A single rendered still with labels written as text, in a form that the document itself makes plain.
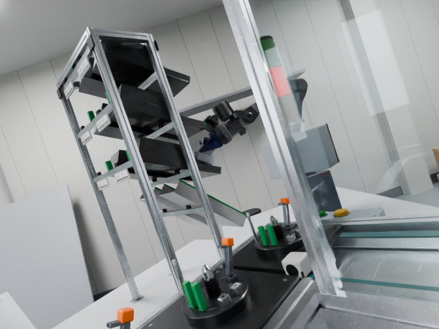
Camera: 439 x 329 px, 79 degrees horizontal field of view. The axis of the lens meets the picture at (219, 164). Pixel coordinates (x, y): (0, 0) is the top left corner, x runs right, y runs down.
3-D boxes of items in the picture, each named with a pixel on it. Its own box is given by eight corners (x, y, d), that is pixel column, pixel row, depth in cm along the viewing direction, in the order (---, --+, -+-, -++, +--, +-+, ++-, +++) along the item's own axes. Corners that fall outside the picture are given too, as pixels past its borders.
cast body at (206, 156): (208, 166, 96) (212, 149, 98) (213, 164, 92) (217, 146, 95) (187, 159, 93) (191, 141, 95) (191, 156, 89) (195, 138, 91)
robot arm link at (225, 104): (249, 120, 107) (232, 96, 106) (256, 116, 99) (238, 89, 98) (227, 136, 105) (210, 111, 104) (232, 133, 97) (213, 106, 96)
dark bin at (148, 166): (202, 178, 100) (202, 159, 101) (221, 173, 89) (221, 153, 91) (125, 168, 85) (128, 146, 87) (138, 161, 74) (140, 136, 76)
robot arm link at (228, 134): (221, 143, 109) (213, 131, 108) (245, 130, 92) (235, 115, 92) (207, 155, 105) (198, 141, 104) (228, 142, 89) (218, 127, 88)
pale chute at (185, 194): (222, 226, 102) (225, 215, 104) (243, 227, 91) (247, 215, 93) (158, 195, 90) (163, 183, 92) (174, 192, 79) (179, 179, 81)
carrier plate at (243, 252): (271, 232, 88) (269, 226, 88) (344, 230, 71) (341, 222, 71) (224, 271, 71) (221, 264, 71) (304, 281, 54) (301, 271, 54)
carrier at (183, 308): (220, 274, 70) (204, 230, 69) (302, 284, 53) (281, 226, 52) (140, 340, 53) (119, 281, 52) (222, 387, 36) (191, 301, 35)
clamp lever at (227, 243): (229, 273, 58) (227, 237, 60) (236, 274, 56) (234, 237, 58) (217, 276, 55) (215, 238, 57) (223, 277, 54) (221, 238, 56)
